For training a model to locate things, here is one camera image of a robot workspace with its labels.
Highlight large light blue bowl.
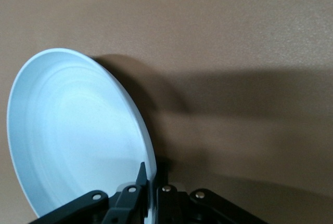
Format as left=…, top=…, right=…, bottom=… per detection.
left=6, top=47, right=158, bottom=219

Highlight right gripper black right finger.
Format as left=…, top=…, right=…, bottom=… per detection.
left=155, top=161, right=269, bottom=224

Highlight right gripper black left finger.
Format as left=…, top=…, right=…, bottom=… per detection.
left=28, top=162, right=151, bottom=224

